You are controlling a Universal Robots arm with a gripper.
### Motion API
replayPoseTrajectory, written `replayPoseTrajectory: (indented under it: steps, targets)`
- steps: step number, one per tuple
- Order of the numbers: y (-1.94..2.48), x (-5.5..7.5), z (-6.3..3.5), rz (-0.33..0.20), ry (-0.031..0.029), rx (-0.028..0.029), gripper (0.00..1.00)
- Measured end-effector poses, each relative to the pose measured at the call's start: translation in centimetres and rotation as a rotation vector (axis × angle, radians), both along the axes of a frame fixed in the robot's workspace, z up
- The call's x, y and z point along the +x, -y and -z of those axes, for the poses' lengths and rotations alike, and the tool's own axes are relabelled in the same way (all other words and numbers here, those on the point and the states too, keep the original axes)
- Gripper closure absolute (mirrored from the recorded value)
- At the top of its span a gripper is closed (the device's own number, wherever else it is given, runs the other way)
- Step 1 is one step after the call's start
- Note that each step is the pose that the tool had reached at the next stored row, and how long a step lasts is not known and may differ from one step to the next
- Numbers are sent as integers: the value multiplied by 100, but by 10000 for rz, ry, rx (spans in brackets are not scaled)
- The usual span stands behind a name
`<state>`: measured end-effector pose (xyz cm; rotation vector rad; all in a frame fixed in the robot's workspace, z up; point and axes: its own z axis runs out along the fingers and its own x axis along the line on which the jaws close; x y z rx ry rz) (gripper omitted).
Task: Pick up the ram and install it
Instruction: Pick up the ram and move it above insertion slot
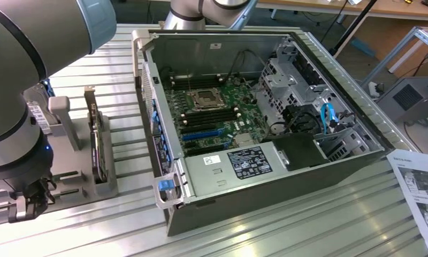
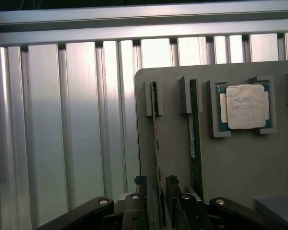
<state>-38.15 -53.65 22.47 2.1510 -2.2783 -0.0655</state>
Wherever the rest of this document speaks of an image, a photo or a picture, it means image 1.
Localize grey computer tower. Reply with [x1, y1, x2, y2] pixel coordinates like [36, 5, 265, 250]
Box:
[374, 76, 428, 124]

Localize black expansion slot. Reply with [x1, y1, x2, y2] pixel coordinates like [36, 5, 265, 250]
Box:
[181, 124, 217, 134]

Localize white power strip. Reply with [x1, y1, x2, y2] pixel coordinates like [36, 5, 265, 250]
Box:
[366, 81, 385, 99]

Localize long black wire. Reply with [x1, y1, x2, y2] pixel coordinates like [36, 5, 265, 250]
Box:
[226, 49, 265, 81]

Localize black RAM slot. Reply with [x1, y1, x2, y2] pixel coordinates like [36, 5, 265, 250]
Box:
[170, 78, 224, 85]
[172, 80, 225, 88]
[182, 113, 241, 123]
[181, 109, 240, 119]
[185, 116, 242, 126]
[180, 106, 238, 116]
[169, 75, 222, 82]
[173, 83, 226, 91]

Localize silver chipset heatsink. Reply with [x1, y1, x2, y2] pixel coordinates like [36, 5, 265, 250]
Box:
[233, 134, 258, 147]

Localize grey parts rack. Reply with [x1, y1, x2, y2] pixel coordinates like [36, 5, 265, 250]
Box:
[0, 95, 120, 229]

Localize green motherboard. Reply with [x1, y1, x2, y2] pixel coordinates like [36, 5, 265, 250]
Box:
[162, 74, 272, 158]

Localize blue flat wire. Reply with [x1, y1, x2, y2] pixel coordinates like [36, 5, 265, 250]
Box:
[320, 102, 338, 135]

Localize black wire bundle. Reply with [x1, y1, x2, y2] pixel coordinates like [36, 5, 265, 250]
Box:
[282, 105, 325, 136]

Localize grey power supply with labels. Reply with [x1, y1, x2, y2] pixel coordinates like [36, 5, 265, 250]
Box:
[182, 141, 292, 198]

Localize metal disk bay cage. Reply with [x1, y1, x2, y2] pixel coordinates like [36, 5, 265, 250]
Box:
[258, 36, 382, 161]

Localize wooden desk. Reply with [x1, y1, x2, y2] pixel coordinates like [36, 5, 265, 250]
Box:
[256, 0, 428, 73]

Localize black tripod pole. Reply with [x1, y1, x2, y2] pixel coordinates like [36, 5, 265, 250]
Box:
[332, 0, 378, 52]

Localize open black PC case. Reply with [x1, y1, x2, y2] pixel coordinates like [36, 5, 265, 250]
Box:
[130, 28, 397, 237]

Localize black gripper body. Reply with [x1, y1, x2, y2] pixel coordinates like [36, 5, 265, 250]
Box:
[0, 131, 56, 201]

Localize black graphics card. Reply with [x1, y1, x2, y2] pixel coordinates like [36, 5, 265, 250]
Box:
[82, 85, 110, 185]

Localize metal CPU socket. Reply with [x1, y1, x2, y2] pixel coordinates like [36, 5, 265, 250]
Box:
[186, 88, 225, 112]

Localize aluminium profile frame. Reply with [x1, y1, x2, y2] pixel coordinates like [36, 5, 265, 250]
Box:
[361, 25, 428, 84]

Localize printed paper sheet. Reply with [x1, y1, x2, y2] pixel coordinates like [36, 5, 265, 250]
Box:
[385, 152, 428, 255]

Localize blue expansion slot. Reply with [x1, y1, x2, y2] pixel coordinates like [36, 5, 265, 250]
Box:
[182, 130, 225, 142]

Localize hard disk with label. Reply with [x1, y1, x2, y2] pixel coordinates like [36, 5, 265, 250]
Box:
[22, 82, 54, 135]

